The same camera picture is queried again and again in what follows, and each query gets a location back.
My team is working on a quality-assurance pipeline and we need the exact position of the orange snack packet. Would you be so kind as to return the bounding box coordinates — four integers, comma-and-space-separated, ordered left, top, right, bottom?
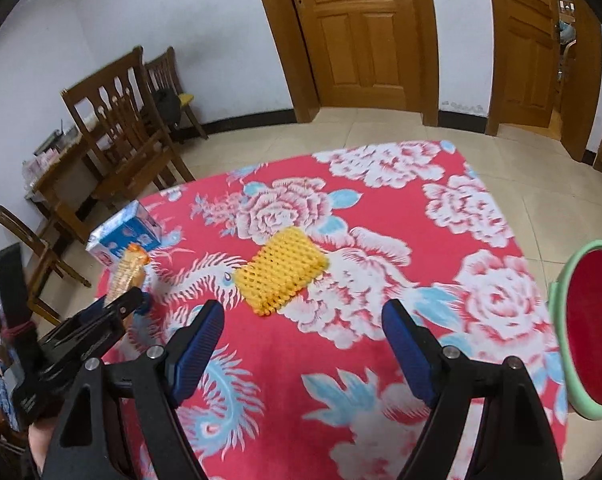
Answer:
105, 243, 150, 306

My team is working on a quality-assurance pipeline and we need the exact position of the person's left hand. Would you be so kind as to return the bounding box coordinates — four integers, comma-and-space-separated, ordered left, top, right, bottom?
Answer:
28, 417, 58, 474

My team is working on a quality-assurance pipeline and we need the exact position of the blue white milk carton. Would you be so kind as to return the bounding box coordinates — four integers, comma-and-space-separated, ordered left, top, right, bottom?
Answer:
85, 200, 162, 268

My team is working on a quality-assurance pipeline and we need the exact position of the red bucket green rim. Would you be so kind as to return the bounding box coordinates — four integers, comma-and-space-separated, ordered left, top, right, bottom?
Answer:
547, 240, 602, 420

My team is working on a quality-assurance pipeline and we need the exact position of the wooden side table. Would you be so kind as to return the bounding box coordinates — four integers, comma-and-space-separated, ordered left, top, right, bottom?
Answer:
26, 133, 105, 244

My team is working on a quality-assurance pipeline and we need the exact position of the red floral tablecloth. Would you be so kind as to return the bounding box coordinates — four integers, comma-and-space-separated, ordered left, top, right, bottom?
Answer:
107, 140, 568, 479

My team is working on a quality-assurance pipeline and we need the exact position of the near wooden chair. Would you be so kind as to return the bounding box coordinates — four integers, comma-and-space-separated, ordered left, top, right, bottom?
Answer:
62, 46, 194, 203

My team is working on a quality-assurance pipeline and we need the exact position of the far wooden chair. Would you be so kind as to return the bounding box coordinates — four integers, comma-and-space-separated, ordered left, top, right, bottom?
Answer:
145, 46, 208, 143

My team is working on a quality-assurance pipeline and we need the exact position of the open wooden door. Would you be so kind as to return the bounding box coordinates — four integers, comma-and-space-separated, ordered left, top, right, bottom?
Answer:
487, 0, 559, 136

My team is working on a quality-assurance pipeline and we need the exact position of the closed wooden door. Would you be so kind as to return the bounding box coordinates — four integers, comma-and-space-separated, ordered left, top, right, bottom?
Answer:
295, 0, 423, 112

